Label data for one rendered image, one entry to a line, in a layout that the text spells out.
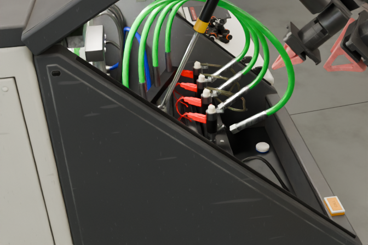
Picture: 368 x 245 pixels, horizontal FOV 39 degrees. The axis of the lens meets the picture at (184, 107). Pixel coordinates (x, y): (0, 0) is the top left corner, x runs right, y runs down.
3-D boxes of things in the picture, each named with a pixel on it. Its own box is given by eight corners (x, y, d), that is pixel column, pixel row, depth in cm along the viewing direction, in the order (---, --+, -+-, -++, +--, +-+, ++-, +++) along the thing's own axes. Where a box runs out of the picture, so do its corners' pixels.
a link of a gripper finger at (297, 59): (258, 48, 125) (289, 22, 120) (279, 68, 126) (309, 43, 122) (258, 60, 119) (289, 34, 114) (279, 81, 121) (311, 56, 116)
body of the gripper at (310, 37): (283, 25, 121) (309, 4, 117) (313, 54, 123) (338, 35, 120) (284, 37, 115) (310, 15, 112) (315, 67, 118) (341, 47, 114)
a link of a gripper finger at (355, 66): (309, 64, 98) (348, 40, 91) (320, 41, 102) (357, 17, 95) (334, 88, 99) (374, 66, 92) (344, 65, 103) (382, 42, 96)
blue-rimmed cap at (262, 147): (270, 152, 157) (270, 148, 156) (257, 153, 157) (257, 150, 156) (267, 145, 161) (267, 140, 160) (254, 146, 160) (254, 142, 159)
